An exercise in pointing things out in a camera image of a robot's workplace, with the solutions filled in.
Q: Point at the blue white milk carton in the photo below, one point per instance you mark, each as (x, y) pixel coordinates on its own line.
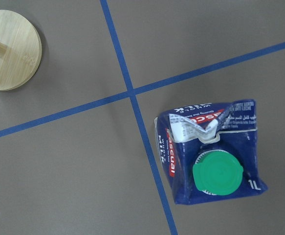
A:
(209, 151)

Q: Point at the round wooden stand base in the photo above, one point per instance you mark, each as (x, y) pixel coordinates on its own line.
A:
(20, 50)

